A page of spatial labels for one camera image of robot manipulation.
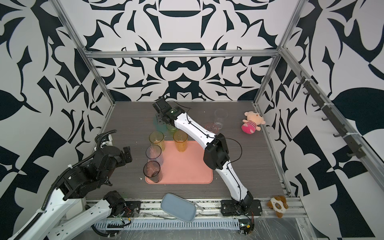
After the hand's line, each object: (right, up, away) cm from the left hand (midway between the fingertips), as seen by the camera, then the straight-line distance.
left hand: (120, 148), depth 68 cm
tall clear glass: (+50, +15, +29) cm, 60 cm away
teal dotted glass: (+15, +11, +11) cm, 22 cm away
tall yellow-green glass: (+13, +3, +14) cm, 20 cm away
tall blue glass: (+11, -5, +14) cm, 19 cm away
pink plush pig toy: (+74, +12, +35) cm, 83 cm away
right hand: (+15, +15, +20) cm, 29 cm away
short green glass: (+18, +6, +32) cm, 38 cm away
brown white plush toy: (+75, -28, +6) cm, 80 cm away
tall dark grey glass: (+11, -14, +12) cm, 21 cm away
